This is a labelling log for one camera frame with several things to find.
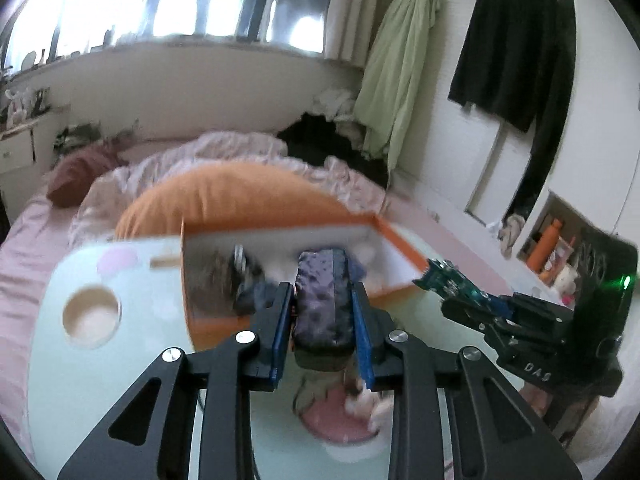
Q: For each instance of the grey clothes heap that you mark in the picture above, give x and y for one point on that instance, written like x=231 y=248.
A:
x=85 y=135

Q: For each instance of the orange bottle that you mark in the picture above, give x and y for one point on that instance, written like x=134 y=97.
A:
x=542 y=250

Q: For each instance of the black clothes pile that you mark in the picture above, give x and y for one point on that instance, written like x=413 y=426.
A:
x=310 y=135

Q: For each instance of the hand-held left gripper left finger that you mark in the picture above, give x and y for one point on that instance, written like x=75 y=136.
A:
x=280 y=340

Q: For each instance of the white clothes pile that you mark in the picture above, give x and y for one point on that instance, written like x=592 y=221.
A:
x=335 y=100

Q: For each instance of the dark glossy block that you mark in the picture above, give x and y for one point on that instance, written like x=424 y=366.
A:
x=322 y=300

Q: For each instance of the green circuit board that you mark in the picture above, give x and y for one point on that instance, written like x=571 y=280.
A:
x=450 y=280

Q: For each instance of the white drawer cabinet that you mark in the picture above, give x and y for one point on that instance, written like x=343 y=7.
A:
x=15 y=152

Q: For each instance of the orange cardboard box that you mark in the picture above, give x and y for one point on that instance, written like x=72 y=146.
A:
x=210 y=332

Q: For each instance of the white plush rabbit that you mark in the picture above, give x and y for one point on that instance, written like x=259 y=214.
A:
x=17 y=105

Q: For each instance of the dark red pillow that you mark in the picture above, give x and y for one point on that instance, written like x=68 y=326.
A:
x=75 y=180

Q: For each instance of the green hanging garment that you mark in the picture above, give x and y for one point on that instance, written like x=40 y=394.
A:
x=395 y=75

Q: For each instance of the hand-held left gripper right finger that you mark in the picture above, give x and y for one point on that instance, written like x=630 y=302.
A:
x=362 y=340

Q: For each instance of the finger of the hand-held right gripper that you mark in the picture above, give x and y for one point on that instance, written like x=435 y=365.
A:
x=492 y=302
x=465 y=312

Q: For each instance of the white wardrobe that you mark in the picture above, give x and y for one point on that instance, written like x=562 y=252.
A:
x=600 y=110

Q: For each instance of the black hanging garment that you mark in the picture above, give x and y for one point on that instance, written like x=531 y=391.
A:
x=505 y=50

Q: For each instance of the orange pillow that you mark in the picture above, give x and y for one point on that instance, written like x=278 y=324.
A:
x=225 y=195

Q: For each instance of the window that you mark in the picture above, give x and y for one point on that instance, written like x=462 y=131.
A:
x=150 y=0

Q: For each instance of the pale green desktop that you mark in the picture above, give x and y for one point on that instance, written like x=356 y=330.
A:
x=100 y=385

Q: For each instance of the cream plush toy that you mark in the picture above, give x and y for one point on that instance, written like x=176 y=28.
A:
x=565 y=277

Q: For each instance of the beige crumpled cloth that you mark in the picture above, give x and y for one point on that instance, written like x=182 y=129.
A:
x=511 y=235

